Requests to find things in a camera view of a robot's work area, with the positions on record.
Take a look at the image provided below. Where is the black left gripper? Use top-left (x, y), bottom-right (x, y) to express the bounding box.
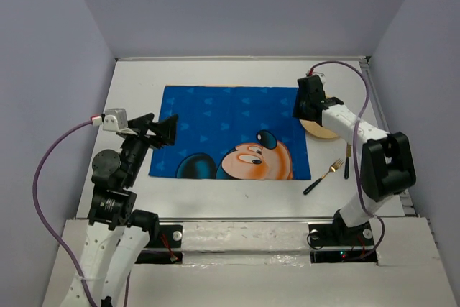
top-left (121, 111), bottom-right (179, 185)

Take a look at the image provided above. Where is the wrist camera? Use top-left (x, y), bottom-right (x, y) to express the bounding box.
top-left (90, 108), bottom-right (128, 132)
top-left (305, 69), bottom-right (326, 85)

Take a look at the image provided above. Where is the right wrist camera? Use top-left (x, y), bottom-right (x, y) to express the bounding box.
top-left (305, 69), bottom-right (326, 85)

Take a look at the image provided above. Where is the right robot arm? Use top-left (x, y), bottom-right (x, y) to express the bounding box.
top-left (293, 75), bottom-right (416, 244)

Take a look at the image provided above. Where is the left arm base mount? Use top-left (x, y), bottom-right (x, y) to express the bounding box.
top-left (136, 224), bottom-right (183, 265)

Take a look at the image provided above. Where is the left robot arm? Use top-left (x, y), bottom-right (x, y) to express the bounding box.
top-left (61, 109), bottom-right (179, 306)

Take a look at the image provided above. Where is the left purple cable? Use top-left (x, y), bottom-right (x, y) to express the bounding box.
top-left (32, 119), bottom-right (131, 307)

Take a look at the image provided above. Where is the gold knife black handle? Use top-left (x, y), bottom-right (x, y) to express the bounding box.
top-left (344, 144), bottom-right (352, 180)

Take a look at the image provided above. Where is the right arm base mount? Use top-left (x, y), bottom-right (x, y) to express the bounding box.
top-left (306, 222), bottom-right (378, 264)

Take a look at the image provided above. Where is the gold fork black handle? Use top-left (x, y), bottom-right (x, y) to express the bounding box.
top-left (303, 159), bottom-right (344, 196)

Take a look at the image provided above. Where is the blue Mickey Mouse placemat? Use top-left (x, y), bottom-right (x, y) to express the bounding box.
top-left (149, 86), bottom-right (311, 180)

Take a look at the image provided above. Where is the yellow plastic plate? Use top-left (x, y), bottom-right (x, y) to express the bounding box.
top-left (300, 119), bottom-right (339, 140)

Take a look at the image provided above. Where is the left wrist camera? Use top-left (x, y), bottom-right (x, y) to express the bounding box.
top-left (90, 108), bottom-right (128, 132)

